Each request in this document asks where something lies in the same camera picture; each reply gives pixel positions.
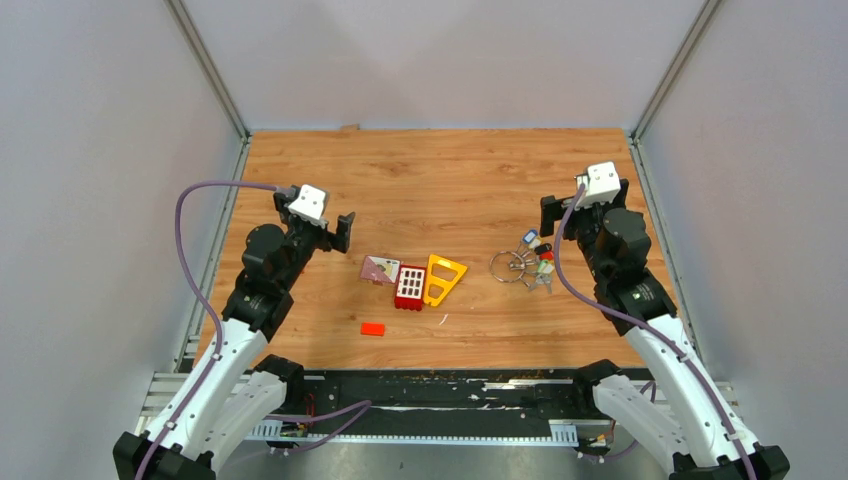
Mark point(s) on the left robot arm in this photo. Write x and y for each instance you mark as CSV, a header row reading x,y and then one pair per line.
x,y
209,416

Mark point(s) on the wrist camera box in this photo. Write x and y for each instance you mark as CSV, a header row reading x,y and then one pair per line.
x,y
309,204
601,184

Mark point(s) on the yellow plastic triangle frame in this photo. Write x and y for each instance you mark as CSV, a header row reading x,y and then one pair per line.
x,y
443,275

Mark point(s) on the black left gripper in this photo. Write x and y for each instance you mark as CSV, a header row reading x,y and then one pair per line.
x,y
328,240

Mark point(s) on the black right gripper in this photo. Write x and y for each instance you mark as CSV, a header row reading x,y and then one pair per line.
x,y
550,210

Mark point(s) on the small orange-red block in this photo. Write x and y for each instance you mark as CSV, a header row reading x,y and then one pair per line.
x,y
372,329

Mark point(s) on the large metal keyring with tags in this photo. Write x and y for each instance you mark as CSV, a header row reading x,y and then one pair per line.
x,y
531,268

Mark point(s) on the blue tagged key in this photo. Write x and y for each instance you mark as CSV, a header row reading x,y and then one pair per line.
x,y
529,240

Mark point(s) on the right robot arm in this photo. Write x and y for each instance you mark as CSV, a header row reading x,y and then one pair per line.
x,y
600,256

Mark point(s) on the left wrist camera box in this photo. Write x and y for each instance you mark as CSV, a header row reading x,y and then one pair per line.
x,y
309,204

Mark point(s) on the aluminium front rail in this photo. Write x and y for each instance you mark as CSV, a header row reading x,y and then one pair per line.
x,y
446,427

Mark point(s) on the red window block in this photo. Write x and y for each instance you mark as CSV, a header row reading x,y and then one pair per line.
x,y
410,288

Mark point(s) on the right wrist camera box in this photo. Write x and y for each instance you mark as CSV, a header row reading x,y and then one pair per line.
x,y
601,184

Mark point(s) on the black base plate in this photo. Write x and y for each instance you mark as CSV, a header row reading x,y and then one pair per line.
x,y
546,393

